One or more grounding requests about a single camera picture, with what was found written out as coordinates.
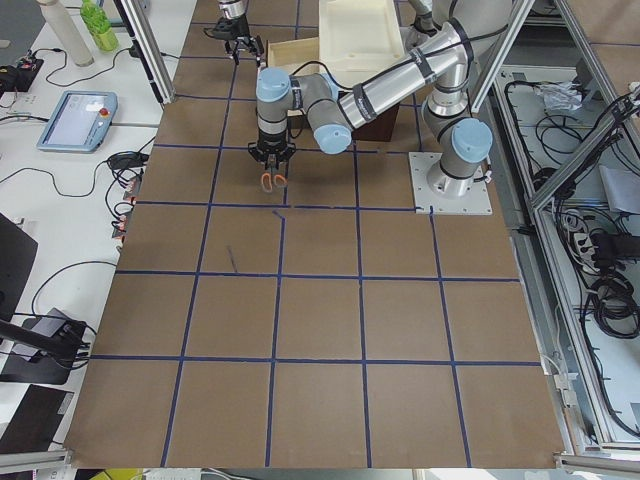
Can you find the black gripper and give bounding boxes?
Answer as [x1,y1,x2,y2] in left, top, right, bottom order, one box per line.
[247,136,296,171]
[213,15,264,66]

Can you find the orange handled scissors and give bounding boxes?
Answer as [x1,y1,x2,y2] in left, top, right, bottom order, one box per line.
[260,168,288,193]

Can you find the light wooden drawer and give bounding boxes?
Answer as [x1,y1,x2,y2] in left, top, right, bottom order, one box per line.
[264,37,324,117]

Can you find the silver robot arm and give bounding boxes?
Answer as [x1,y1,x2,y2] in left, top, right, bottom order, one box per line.
[248,1,512,199]
[211,0,264,74]

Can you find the cream plastic tray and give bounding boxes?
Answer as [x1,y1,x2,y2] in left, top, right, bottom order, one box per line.
[319,0,405,87]

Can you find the dark brown wooden cabinet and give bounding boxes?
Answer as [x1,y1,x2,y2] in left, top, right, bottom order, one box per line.
[352,104,400,142]

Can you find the green plastic bottle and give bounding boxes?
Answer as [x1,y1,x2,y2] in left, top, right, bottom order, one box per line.
[80,0,119,52]

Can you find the blue teach pendant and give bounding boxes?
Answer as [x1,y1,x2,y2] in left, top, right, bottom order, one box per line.
[36,90,118,153]

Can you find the white thermos bottle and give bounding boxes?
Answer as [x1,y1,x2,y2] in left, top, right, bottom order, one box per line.
[37,0,94,67]

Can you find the crumpled white paper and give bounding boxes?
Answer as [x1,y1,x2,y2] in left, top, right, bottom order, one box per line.
[535,82,582,111]

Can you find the black monitor stand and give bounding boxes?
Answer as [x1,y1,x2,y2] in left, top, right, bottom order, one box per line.
[1,216,88,385]

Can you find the black power adapter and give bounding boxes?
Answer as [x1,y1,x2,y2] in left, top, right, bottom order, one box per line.
[591,233,640,260]

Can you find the aluminium frame post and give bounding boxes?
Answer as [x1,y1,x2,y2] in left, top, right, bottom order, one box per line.
[114,0,175,105]

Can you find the black cable on desk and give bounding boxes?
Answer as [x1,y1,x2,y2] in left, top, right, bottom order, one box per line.
[0,134,151,199]

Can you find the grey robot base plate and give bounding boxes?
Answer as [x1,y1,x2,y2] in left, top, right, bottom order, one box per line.
[409,152,493,216]

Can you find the black cable bundle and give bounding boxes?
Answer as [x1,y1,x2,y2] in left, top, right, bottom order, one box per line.
[579,269,640,341]

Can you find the aluminium frame rail right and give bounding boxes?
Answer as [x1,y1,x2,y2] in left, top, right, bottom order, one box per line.
[492,0,640,451]

